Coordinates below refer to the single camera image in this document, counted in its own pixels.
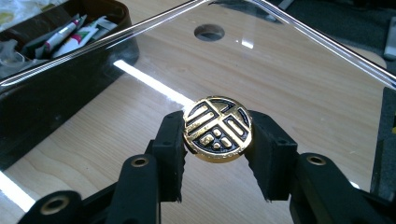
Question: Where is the gold and black round token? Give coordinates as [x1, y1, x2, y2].
[182, 95, 254, 164]

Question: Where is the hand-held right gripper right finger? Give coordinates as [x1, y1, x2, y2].
[244, 110, 301, 202]

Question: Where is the grey slanted pole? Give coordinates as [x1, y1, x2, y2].
[383, 17, 396, 62]

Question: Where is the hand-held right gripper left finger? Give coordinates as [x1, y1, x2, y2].
[151, 110, 189, 203]

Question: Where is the clear plastic cup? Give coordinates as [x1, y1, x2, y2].
[0, 0, 396, 224]

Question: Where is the pile of white yellow packets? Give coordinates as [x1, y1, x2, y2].
[0, 0, 68, 32]

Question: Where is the dark metal compartment tray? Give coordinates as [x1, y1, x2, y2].
[0, 0, 140, 171]

